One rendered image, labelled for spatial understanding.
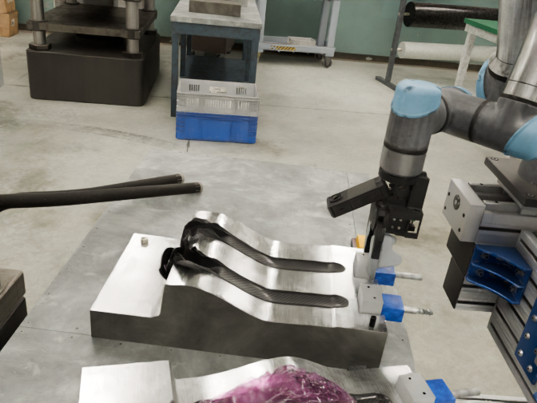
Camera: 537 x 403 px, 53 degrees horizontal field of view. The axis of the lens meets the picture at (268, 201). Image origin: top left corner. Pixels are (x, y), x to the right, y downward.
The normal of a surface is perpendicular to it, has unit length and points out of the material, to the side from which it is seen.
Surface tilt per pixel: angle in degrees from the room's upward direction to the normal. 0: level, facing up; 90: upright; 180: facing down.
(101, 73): 90
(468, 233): 90
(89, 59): 90
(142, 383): 0
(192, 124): 91
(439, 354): 0
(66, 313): 0
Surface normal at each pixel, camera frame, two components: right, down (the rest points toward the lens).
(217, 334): -0.07, 0.44
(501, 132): -0.71, 0.18
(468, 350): 0.10, -0.89
